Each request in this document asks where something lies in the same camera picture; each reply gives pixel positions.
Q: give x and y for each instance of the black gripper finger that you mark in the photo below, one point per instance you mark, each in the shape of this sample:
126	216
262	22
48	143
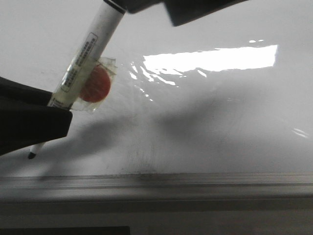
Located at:
26	119
180	11

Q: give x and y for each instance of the white black whiteboard marker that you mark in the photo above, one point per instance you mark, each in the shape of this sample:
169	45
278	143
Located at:
102	27

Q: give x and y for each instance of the red round magnet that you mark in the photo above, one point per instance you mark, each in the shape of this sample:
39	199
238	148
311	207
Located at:
97	86

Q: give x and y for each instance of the white whiteboard with aluminium frame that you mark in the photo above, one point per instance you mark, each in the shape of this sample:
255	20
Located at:
218	108

